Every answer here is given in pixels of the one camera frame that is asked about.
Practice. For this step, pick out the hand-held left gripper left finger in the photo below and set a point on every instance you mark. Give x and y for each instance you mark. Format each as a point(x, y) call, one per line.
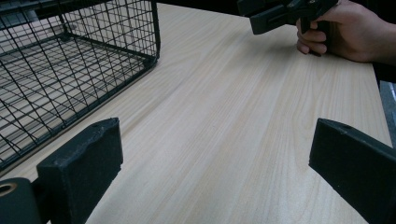
point(81, 168)

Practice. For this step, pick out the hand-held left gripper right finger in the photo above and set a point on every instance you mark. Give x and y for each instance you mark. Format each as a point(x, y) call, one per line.
point(355, 161)

